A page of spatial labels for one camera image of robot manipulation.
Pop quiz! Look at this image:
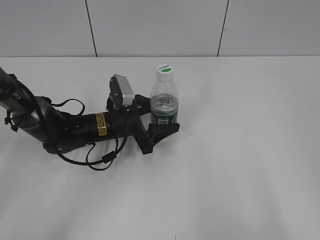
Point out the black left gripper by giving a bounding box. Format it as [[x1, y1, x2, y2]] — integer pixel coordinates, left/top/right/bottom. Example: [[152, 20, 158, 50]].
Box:
[[106, 94, 180, 155]]

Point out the clear plastic water bottle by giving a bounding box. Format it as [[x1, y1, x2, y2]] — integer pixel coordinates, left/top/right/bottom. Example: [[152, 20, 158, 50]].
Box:
[[150, 74, 179, 125]]

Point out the white green bottle cap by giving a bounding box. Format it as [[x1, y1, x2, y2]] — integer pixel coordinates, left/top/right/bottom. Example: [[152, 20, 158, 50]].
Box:
[[156, 64, 174, 82]]

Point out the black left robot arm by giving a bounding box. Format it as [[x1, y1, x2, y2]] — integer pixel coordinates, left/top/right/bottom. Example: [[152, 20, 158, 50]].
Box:
[[0, 70, 180, 155]]

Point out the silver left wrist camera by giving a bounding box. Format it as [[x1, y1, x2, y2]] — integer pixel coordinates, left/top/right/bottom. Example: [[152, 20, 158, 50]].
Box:
[[109, 74, 135, 110]]

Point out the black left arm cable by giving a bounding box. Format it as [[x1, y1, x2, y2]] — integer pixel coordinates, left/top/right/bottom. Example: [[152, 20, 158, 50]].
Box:
[[56, 136, 128, 172]]

